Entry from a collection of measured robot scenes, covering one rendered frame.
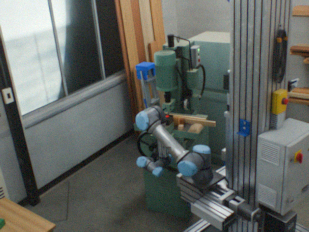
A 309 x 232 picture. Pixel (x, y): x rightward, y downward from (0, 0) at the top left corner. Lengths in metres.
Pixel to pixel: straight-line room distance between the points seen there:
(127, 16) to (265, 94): 2.64
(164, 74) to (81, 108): 1.50
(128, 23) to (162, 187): 2.04
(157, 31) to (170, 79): 2.01
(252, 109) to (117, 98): 2.67
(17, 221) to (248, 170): 1.71
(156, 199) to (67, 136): 1.27
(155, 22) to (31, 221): 3.01
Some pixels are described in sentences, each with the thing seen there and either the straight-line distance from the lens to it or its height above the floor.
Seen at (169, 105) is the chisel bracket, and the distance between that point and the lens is 3.12.
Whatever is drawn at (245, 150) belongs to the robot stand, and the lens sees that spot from 2.39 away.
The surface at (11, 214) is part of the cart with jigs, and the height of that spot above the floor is 0.53.
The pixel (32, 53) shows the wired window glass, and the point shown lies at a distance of 3.80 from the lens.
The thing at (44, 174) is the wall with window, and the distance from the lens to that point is 4.07.
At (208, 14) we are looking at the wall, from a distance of 5.36.
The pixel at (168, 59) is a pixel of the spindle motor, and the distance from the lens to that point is 2.96.
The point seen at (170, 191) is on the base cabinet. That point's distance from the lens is 3.40.
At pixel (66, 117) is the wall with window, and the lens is 4.09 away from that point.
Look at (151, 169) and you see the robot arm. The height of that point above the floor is 0.86.
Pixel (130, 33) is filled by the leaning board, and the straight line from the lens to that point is 4.50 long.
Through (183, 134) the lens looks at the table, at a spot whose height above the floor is 0.87.
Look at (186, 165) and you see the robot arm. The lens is 2.33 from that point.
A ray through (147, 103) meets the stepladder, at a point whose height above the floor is 0.75.
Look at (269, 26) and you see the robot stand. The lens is 2.08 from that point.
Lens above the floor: 2.24
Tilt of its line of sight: 23 degrees down
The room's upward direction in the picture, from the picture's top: 5 degrees counter-clockwise
